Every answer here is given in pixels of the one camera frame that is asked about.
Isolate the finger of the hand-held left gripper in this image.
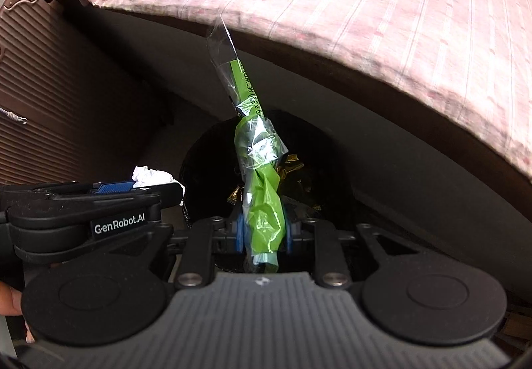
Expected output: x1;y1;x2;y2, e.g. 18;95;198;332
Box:
46;181;136;199
89;183;186;208

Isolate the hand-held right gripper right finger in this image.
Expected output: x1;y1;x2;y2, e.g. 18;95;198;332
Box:
285;218;420;288

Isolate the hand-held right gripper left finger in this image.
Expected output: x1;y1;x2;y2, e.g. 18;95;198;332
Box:
177;216;246;288

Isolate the long green clear wrapper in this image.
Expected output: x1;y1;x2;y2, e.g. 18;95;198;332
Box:
206;13;292;274

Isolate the black trash bin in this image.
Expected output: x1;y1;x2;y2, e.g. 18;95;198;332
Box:
179;109;354;274

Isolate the large gold foil wrapper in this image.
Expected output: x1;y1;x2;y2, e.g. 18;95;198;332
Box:
272;153;308;187

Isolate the person's left hand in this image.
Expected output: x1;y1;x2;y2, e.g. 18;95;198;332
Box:
0;285;24;317

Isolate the small gold foil wrapper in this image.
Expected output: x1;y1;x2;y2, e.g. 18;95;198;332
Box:
226;183;247;204

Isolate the rose gold ribbed suitcase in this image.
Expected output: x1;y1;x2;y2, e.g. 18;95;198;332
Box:
0;0;175;187

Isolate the cardboard box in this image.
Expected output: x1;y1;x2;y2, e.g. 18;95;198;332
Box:
501;302;532;342

